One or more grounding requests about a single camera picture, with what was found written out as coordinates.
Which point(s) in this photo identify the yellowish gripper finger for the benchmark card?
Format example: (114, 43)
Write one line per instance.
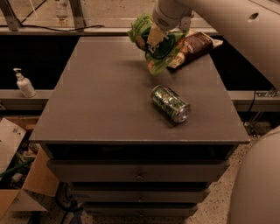
(155, 36)

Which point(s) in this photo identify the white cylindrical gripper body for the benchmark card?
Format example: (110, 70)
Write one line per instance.
(168, 17)

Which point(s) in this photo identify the green rice chip bag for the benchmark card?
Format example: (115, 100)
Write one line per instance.
(160, 56)

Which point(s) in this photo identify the green soda can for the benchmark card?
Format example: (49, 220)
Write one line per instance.
(171, 103)

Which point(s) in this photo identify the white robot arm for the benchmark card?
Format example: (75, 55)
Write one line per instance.
(254, 31)

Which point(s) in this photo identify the brown chip bag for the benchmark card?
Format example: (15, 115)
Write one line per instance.
(193, 46)

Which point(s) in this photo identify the dark grey drawer cabinet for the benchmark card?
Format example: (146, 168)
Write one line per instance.
(101, 109)

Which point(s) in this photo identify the top drawer with knob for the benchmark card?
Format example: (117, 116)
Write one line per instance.
(136, 171)

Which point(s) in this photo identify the drawer with knob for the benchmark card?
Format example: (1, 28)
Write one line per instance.
(136, 171)
(141, 209)
(176, 196)

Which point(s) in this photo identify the white pump dispenser bottle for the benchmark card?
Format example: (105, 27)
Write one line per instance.
(24, 84)

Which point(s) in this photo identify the middle drawer with knob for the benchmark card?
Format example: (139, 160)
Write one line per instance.
(176, 196)

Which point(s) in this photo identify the bottom drawer with knob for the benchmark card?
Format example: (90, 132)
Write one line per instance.
(141, 209)

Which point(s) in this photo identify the open cardboard box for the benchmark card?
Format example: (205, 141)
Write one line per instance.
(27, 184)

